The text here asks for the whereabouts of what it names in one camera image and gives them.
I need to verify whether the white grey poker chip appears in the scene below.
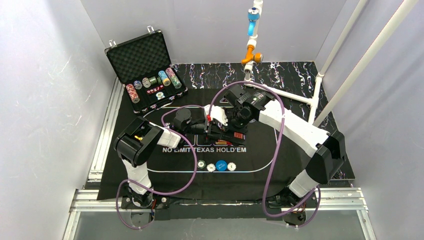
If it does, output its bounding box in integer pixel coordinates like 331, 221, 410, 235
227, 162, 237, 172

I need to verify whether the blue small blind button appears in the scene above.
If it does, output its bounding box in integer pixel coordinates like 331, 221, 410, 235
215, 160, 228, 172

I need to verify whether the red playing card box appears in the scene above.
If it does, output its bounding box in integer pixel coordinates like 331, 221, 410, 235
230, 132, 246, 140

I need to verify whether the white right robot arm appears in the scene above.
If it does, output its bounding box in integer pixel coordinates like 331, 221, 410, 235
205, 81, 347, 198

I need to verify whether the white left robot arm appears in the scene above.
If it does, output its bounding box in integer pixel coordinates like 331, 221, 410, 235
113, 105, 198, 196

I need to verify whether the black poker table mat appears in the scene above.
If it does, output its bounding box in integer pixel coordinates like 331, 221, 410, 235
96, 88, 319, 202

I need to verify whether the blue chip stack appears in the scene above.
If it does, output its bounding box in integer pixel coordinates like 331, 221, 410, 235
158, 70, 171, 86

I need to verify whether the pink green chip stack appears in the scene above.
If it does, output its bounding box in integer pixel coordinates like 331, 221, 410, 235
165, 67, 182, 89

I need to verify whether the red poker chip stack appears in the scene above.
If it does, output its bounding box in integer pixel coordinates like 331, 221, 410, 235
125, 84, 140, 104

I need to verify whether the black aluminium chip case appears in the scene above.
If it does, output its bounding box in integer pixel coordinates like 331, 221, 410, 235
104, 29, 188, 114

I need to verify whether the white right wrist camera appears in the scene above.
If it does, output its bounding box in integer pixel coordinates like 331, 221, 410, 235
203, 104, 228, 126

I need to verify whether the white pvc pipe frame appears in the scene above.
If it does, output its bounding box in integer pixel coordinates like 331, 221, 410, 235
252, 0, 402, 112

